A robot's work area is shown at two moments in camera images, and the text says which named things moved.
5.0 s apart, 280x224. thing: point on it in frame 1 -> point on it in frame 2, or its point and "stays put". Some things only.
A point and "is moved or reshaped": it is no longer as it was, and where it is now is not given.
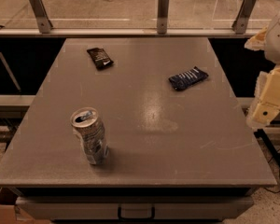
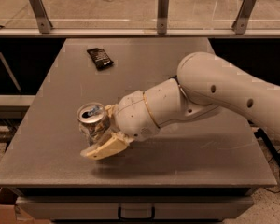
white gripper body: [279, 40] -> [134, 115]
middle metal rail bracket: [163, 6] stays put
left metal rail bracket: [43, 21] stays put
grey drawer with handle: [113, 207] stays put
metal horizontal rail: [124, 34] stays put
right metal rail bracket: [241, 21] stays put
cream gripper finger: [258, 41] -> [112, 112]
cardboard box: [8, 213] stays put
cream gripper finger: [273, 93] -> [110, 146]
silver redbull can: [87, 124] is moved or reshaped
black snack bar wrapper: [101, 59] stays put
